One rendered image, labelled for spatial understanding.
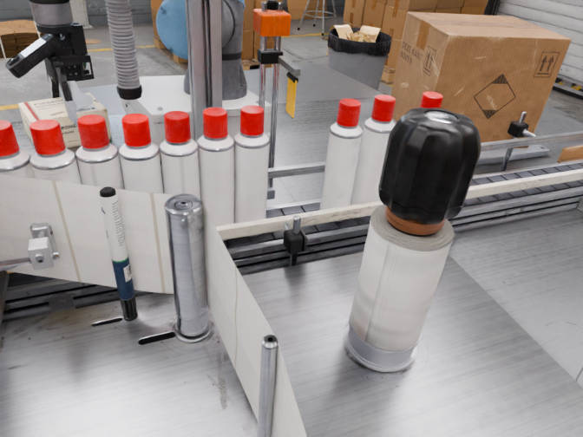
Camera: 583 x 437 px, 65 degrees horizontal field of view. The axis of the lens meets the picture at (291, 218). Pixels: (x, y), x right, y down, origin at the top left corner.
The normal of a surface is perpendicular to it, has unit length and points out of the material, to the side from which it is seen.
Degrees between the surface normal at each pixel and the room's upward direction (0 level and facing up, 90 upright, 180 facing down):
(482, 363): 0
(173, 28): 93
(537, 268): 0
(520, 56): 90
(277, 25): 90
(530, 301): 0
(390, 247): 93
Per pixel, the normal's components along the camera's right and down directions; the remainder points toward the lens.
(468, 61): 0.17, 0.57
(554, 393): 0.07, -0.82
